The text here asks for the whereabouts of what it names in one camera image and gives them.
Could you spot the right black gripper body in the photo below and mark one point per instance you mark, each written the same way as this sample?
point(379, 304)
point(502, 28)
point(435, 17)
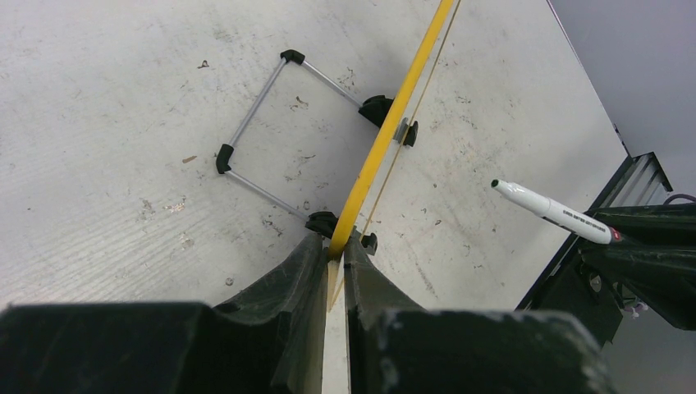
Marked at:
point(577, 289)

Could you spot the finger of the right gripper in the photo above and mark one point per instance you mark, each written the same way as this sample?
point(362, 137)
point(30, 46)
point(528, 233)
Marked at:
point(663, 277)
point(672, 224)

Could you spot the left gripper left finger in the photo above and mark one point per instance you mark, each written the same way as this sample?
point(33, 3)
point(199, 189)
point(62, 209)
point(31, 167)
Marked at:
point(268, 338)

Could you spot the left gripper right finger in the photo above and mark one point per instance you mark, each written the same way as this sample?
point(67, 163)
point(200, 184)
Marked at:
point(397, 346)

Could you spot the yellow framed whiteboard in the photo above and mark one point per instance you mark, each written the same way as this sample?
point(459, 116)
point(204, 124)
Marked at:
point(329, 83)

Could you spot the white green marker pen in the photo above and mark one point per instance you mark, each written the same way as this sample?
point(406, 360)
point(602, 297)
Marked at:
point(558, 214)

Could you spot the aluminium rail frame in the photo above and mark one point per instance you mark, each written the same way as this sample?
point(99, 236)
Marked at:
point(639, 185)

